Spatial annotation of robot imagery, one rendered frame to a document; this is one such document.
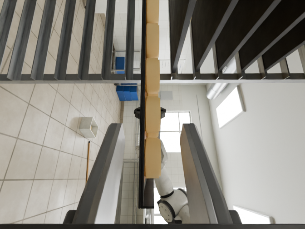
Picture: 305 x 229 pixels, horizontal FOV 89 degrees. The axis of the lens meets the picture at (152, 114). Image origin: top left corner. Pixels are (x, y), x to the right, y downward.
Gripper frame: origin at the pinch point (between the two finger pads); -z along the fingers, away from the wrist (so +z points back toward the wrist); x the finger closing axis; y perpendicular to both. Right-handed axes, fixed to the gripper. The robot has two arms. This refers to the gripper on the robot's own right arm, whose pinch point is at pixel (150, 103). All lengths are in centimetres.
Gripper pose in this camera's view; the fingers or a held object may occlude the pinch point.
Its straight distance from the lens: 59.6
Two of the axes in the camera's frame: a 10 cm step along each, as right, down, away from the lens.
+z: 0.0, 8.6, 5.2
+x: 10.0, 0.0, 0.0
